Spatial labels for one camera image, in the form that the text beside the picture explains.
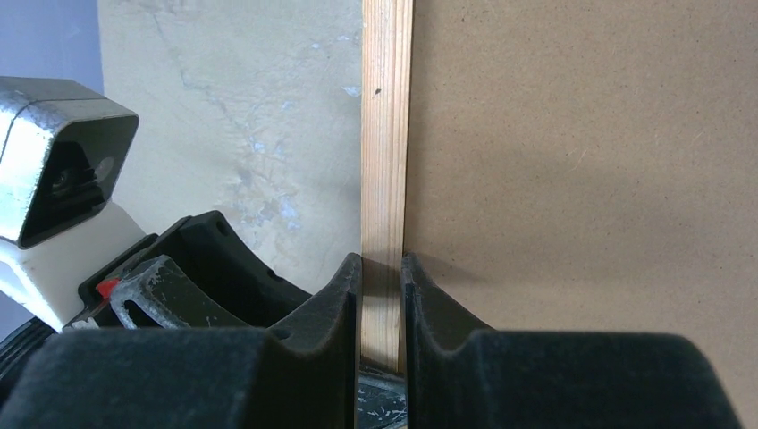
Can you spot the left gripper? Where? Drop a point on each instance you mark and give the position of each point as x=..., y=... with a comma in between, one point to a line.
x=156, y=293

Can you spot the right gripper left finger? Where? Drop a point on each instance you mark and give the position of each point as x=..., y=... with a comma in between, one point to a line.
x=300, y=373

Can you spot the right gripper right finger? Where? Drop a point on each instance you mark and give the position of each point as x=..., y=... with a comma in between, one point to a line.
x=462, y=373

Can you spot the brown backing board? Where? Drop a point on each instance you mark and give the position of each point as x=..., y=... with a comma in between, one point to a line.
x=592, y=165

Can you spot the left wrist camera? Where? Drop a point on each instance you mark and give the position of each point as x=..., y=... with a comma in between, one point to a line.
x=63, y=147

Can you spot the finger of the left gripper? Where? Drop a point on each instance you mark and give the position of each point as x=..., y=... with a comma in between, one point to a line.
x=208, y=250

